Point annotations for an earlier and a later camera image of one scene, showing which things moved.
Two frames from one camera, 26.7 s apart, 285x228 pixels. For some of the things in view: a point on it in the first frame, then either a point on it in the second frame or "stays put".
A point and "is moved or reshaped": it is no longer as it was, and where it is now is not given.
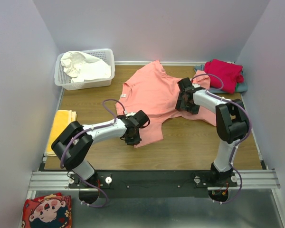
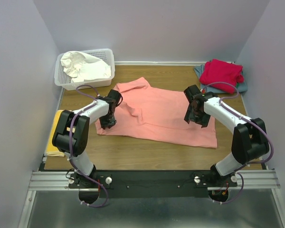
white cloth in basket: (81, 67) stays put
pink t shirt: (152, 90) is moved or reshaped
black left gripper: (136, 141) to (110, 123)
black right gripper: (194, 109) to (204, 121)
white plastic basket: (84, 69) stays put
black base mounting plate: (186, 184) stays put
